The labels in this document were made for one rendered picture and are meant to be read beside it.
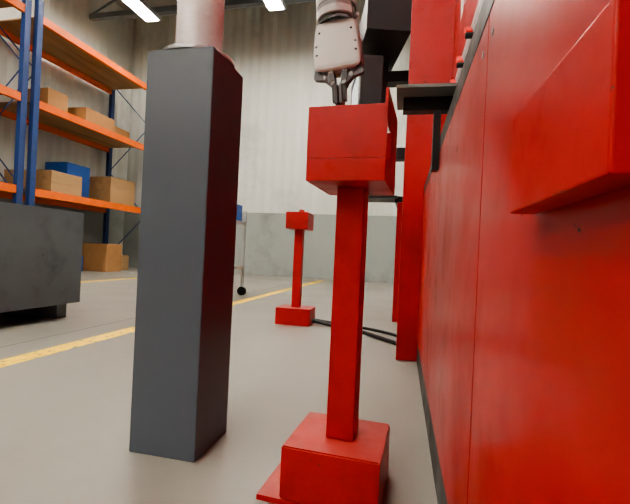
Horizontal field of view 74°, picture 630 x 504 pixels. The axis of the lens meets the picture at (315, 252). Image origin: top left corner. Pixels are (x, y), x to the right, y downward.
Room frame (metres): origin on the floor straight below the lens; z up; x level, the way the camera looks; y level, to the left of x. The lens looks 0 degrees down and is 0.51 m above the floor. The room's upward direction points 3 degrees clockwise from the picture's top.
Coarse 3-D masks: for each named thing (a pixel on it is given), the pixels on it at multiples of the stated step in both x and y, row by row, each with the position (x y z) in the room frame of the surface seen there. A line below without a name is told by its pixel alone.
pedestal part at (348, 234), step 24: (360, 192) 0.88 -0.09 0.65; (336, 216) 0.89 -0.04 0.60; (360, 216) 0.88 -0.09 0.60; (336, 240) 0.89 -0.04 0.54; (360, 240) 0.88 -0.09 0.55; (336, 264) 0.89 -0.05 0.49; (360, 264) 0.88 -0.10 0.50; (336, 288) 0.89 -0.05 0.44; (360, 288) 0.88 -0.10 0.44; (336, 312) 0.89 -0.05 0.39; (360, 312) 0.90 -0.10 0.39; (336, 336) 0.89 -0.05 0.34; (360, 336) 0.91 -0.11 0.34; (336, 360) 0.89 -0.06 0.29; (360, 360) 0.92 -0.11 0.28; (336, 384) 0.89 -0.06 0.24; (336, 408) 0.89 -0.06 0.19; (336, 432) 0.89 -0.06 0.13
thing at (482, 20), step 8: (488, 0) 0.54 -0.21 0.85; (488, 8) 0.53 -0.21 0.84; (480, 16) 0.59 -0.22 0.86; (488, 16) 0.54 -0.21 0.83; (480, 24) 0.59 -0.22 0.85; (480, 32) 0.59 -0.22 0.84; (472, 40) 0.66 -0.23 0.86; (472, 48) 0.66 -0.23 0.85; (472, 56) 0.65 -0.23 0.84; (464, 64) 0.74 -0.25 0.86; (464, 72) 0.74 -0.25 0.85; (464, 80) 0.73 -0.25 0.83; (456, 88) 0.85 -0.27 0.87; (456, 96) 0.84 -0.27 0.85; (456, 104) 0.85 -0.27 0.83; (448, 112) 1.00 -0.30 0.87; (448, 120) 0.99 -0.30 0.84; (440, 136) 1.20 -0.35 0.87; (440, 144) 1.19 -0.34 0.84; (424, 192) 2.00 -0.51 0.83
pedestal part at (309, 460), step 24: (312, 432) 0.92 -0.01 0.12; (360, 432) 0.93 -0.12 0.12; (384, 432) 0.93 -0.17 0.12; (288, 456) 0.84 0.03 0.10; (312, 456) 0.83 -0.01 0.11; (336, 456) 0.82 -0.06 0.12; (360, 456) 0.82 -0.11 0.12; (384, 456) 0.88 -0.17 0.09; (288, 480) 0.84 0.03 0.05; (312, 480) 0.83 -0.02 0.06; (336, 480) 0.81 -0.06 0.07; (360, 480) 0.80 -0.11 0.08; (384, 480) 0.90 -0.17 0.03
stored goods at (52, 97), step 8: (40, 88) 6.41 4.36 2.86; (48, 88) 6.38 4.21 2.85; (40, 96) 6.41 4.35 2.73; (48, 96) 6.38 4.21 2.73; (56, 96) 6.52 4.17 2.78; (64, 96) 6.66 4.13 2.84; (56, 104) 6.52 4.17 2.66; (64, 104) 6.67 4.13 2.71; (72, 112) 6.96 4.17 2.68; (80, 112) 6.92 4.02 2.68; (88, 112) 6.95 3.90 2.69; (96, 112) 7.13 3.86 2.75; (88, 120) 6.96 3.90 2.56; (96, 120) 7.14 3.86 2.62; (104, 120) 7.32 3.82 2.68; (112, 120) 7.52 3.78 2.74; (112, 128) 7.53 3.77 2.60; (120, 128) 8.14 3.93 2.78; (128, 136) 8.38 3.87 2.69
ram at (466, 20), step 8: (456, 0) 2.00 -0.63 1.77; (464, 0) 1.69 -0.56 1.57; (472, 0) 1.46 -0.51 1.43; (456, 8) 1.99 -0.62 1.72; (464, 8) 1.68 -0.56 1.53; (472, 8) 1.45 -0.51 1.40; (480, 8) 1.28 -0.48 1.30; (456, 16) 1.97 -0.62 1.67; (464, 16) 1.67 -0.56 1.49; (472, 16) 1.45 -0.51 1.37; (456, 24) 1.95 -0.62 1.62; (464, 24) 1.66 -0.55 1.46; (456, 32) 1.94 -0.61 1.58; (456, 40) 1.92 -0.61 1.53; (464, 40) 1.63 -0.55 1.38; (456, 48) 1.91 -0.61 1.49; (456, 56) 1.89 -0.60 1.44; (464, 56) 1.61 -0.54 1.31; (456, 72) 1.86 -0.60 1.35; (456, 80) 1.85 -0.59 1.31
